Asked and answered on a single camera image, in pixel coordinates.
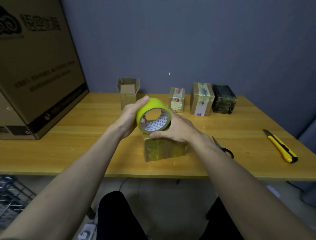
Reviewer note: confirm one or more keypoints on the grey pleated curtain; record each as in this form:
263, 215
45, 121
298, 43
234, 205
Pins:
307, 160

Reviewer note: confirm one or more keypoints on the person's black trousers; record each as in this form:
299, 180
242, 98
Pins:
116, 220

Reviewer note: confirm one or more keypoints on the brown box with white label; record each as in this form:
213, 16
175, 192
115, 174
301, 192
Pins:
201, 99

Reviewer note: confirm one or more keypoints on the yellow tape roll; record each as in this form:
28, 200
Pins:
153, 105

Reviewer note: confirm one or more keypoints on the large flat brown carton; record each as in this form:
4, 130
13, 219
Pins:
37, 64

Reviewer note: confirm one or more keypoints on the person's right hand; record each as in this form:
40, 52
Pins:
180, 128

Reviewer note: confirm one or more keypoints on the yellow utility knife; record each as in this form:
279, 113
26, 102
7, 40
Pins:
281, 147

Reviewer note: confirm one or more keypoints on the black table leg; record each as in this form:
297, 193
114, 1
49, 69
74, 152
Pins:
90, 213

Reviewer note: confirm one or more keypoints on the white power strip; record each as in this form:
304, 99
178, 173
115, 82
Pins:
86, 232

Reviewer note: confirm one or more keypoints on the person's left hand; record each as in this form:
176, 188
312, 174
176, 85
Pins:
129, 117

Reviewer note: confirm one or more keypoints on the black cardboard box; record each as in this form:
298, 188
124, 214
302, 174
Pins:
224, 99

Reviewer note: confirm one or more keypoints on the small carton red label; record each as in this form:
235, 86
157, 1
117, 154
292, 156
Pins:
177, 100

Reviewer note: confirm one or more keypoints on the person's right forearm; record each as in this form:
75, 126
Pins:
259, 197

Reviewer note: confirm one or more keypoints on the small carton yellow tape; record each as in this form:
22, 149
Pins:
163, 150

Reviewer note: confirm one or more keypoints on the person's left forearm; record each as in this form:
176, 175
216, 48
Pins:
56, 192

